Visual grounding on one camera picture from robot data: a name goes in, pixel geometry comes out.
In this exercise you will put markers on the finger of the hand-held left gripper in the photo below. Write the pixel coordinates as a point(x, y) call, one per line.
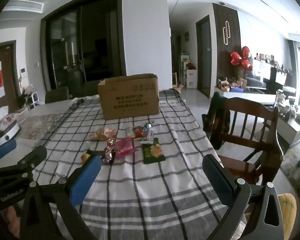
point(32, 156)
point(5, 148)

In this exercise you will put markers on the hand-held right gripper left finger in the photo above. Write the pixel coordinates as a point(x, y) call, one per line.
point(86, 178)

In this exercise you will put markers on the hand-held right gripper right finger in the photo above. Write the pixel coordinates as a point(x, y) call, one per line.
point(216, 177)

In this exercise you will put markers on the small yellow snack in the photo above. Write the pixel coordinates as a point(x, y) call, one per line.
point(84, 158)

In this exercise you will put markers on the dark snack packet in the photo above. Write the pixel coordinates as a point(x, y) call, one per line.
point(107, 158)

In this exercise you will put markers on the multicolour candy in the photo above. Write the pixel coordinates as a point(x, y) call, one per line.
point(110, 146)

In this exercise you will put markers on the orange clear snack packet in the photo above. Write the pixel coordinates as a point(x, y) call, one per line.
point(103, 133)

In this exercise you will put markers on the pink snack packet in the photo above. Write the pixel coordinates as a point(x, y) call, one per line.
point(125, 148)

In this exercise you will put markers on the small white snack packet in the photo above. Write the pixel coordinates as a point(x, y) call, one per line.
point(129, 132)

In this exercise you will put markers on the green snack packet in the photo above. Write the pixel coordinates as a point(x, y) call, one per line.
point(152, 153)

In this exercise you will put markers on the red snack packet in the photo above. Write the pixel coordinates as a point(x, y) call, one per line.
point(138, 131)

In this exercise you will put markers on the white green stick packet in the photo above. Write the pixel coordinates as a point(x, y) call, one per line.
point(148, 137)

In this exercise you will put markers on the blue candy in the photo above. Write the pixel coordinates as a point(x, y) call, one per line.
point(148, 125)

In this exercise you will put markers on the brown cardboard box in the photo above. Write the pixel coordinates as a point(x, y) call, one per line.
point(130, 97)

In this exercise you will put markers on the person's left hand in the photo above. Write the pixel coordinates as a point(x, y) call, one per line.
point(11, 218)

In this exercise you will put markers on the white round appliance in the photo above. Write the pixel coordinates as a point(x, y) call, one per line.
point(6, 131)

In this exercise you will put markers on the floral table mat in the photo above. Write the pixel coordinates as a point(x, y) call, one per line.
point(43, 126)

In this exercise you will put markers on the white cube shelf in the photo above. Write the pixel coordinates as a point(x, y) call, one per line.
point(31, 100)

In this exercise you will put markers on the wooden chair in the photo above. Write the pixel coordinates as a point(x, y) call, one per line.
point(252, 135)

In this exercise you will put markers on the dark jacket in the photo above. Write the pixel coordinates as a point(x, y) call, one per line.
point(218, 120)

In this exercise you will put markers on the checkered tablecloth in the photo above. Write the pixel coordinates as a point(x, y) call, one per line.
point(145, 192)

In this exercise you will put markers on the dark dining chair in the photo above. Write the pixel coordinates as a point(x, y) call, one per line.
point(57, 95)
point(90, 88)

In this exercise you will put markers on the dark object on table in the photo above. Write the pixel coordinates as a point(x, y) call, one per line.
point(78, 103)

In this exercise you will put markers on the yellow cloth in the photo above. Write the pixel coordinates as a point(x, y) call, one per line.
point(288, 210)

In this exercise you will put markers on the white tv cabinet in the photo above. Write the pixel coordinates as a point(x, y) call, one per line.
point(245, 95)

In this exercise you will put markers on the grey side cabinet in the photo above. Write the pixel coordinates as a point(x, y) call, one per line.
point(297, 130)

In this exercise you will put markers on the small floor cardboard box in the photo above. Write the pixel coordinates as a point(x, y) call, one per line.
point(178, 88)

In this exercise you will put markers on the white shelf unit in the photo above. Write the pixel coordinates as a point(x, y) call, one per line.
point(190, 76)

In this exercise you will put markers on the dark sofa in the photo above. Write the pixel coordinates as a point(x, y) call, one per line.
point(255, 80)

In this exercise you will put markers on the dark room door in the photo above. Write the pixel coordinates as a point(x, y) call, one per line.
point(203, 57)

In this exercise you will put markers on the red foil balloons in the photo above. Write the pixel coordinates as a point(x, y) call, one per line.
point(241, 58)

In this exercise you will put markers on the dark glass sliding door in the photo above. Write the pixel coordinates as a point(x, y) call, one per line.
point(85, 42)

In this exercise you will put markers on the clip shaped wall light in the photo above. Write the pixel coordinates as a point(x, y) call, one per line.
point(226, 31)

